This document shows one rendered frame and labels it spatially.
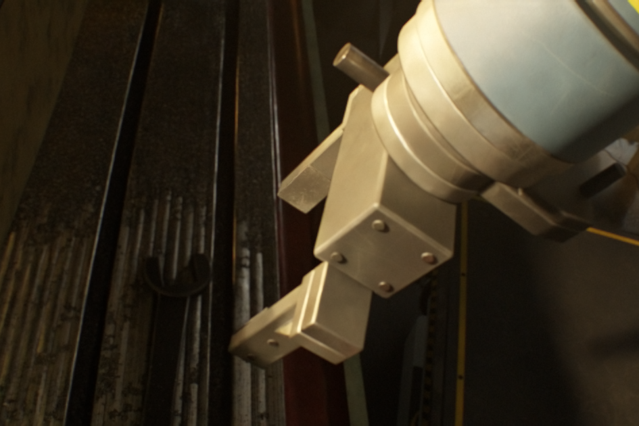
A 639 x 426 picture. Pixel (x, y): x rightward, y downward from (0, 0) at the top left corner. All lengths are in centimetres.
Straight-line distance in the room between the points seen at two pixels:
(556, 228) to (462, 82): 11
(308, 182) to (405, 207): 17
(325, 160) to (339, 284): 14
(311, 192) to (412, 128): 18
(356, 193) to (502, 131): 8
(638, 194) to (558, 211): 211
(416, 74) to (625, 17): 9
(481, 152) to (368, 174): 6
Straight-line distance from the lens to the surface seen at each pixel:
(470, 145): 29
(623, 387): 132
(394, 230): 30
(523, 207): 34
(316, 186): 47
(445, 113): 28
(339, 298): 32
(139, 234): 59
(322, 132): 72
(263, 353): 39
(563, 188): 36
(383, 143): 32
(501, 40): 26
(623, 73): 26
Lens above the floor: 127
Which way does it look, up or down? 46 degrees down
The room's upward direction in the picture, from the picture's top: 16 degrees clockwise
